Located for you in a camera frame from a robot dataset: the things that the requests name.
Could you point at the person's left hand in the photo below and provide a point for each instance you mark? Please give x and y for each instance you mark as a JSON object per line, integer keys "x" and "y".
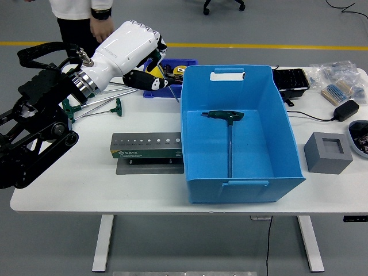
{"x": 102, "y": 30}

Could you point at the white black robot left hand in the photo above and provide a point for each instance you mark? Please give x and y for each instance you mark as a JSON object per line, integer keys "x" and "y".
{"x": 123, "y": 49}

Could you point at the green metal hex key stand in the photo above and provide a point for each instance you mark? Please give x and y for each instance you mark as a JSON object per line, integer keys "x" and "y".
{"x": 143, "y": 154}

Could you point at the large light blue box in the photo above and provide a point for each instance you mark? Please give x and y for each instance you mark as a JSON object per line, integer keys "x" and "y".
{"x": 253, "y": 138}

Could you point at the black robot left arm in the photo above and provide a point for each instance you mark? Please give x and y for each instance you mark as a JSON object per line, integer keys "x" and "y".
{"x": 34, "y": 143}

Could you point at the person's left forearm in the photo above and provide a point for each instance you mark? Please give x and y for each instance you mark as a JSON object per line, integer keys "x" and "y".
{"x": 100, "y": 4}

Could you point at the black wristwatch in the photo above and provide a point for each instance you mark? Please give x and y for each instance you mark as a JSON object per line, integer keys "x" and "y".
{"x": 101, "y": 13}

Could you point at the person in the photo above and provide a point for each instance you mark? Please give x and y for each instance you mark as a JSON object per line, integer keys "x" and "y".
{"x": 72, "y": 8}

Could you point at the yellow lemon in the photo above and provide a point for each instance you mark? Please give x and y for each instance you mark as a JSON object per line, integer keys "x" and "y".
{"x": 158, "y": 72}

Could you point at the black cylindrical part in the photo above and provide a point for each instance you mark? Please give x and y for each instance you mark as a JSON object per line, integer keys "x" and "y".
{"x": 167, "y": 69}

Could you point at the small dark blue bin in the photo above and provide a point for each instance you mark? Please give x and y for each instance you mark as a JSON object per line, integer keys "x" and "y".
{"x": 161, "y": 93}

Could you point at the yellow tape measure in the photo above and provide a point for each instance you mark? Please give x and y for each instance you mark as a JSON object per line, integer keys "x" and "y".
{"x": 178, "y": 69}

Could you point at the black plastic tray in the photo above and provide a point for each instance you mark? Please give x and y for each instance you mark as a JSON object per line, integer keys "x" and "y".
{"x": 290, "y": 79}

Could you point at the white table leg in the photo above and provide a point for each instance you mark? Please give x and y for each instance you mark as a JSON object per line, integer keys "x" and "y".
{"x": 312, "y": 244}
{"x": 100, "y": 244}

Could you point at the clear plastic bags pile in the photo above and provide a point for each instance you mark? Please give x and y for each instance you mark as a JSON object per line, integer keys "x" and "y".
{"x": 336, "y": 69}

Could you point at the taped resistor strip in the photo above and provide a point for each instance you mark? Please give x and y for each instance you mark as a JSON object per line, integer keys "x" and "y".
{"x": 335, "y": 92}

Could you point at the black power adapter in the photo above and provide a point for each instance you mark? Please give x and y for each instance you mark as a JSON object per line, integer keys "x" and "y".
{"x": 346, "y": 110}

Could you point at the grey hollow cube block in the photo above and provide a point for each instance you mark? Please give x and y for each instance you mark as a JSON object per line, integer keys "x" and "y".
{"x": 327, "y": 161}

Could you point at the grey bowl with parts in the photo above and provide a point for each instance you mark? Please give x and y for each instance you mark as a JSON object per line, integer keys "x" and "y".
{"x": 358, "y": 126}

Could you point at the black desk control panel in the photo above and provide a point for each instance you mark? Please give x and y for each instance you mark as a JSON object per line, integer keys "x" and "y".
{"x": 355, "y": 218}

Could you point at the grey under-table bracket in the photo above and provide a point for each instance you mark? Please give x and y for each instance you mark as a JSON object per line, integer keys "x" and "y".
{"x": 260, "y": 217}

